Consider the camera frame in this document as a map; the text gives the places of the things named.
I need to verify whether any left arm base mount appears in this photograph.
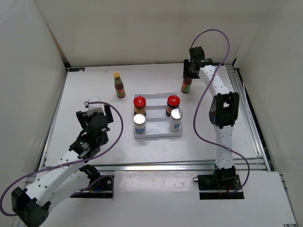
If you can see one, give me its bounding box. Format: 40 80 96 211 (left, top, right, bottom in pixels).
71 165 115 199

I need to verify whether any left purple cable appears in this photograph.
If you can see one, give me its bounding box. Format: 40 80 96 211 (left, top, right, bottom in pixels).
0 101 124 217

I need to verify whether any red-lid sauce jar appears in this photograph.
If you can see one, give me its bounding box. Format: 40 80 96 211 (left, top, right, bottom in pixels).
133 96 146 115
166 95 180 117

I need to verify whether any left blue corner label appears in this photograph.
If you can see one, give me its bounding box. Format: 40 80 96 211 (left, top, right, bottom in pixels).
68 68 85 72

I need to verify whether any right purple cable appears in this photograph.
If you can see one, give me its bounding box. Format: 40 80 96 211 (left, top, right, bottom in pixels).
190 29 250 193

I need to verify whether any yellow-cap sauce bottle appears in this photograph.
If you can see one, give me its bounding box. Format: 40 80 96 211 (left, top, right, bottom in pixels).
181 79 192 94
113 72 125 98

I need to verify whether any white divided tray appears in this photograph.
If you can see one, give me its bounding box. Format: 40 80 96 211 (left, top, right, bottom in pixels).
134 93 183 139

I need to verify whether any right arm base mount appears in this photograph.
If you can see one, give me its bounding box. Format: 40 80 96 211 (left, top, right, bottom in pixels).
192 174 244 200

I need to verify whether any silver-cap salt shaker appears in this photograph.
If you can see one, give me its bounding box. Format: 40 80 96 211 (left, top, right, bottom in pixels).
169 109 183 132
134 113 146 134

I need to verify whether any aluminium front rail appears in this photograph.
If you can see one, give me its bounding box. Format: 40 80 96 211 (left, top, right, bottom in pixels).
94 157 267 175

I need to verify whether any purple cable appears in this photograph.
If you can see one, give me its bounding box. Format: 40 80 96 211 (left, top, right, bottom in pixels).
190 29 250 193
0 101 124 217

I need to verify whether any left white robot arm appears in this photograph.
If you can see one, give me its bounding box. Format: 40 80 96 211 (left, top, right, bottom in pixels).
11 101 114 227

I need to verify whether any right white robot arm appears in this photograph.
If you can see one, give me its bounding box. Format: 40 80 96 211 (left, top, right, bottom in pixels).
183 46 240 189

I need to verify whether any aluminium rail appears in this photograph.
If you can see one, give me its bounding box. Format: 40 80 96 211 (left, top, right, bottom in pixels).
225 65 274 171
94 157 267 175

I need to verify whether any aluminium right side rail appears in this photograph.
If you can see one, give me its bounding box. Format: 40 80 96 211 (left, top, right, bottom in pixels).
225 65 274 171

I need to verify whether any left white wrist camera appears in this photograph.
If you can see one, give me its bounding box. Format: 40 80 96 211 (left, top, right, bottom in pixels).
84 96 104 117

